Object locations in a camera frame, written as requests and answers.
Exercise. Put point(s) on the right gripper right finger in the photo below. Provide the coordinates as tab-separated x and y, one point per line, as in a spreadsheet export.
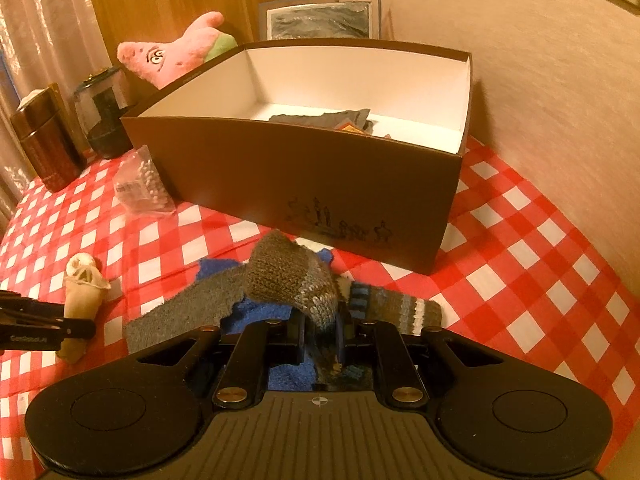
373	356

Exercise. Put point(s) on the brown wooden canister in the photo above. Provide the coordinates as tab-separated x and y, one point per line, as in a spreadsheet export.
41	126

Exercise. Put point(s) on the brown cardboard box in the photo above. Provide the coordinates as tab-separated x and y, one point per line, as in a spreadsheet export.
386	196

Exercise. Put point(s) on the striped knit sock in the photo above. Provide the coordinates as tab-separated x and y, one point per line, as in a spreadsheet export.
281	271

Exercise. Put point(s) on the red white checkered tablecloth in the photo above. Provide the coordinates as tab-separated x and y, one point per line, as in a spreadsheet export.
513	273

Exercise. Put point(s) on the pink starfish plush toy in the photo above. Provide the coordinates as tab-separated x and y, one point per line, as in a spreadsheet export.
161	63

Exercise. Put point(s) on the glass jar dark lid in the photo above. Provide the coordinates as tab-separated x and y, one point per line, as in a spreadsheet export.
100	101

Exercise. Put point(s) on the orange snack packet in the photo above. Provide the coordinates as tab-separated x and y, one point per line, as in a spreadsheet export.
349	126

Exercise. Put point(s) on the framed picture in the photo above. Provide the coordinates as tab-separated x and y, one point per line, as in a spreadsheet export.
309	19

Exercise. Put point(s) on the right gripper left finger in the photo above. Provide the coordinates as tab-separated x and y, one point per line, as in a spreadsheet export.
260	347

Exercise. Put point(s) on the beige curtain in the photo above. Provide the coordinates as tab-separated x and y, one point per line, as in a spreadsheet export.
42	42

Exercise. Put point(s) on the cotton swab bag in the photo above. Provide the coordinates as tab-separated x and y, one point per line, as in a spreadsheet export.
138	186

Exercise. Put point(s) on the beige sock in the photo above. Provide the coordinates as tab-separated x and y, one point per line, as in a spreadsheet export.
85	292

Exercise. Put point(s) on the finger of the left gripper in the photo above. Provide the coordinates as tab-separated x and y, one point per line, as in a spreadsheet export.
75	328

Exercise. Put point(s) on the blue grey microfiber cloth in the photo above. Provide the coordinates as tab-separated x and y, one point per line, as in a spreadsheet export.
217	298

